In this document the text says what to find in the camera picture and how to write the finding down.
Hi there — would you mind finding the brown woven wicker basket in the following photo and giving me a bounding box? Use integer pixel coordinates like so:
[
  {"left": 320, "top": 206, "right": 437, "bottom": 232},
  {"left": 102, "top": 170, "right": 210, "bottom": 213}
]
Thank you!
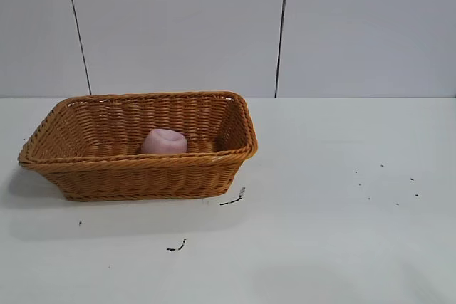
[{"left": 17, "top": 90, "right": 259, "bottom": 202}]

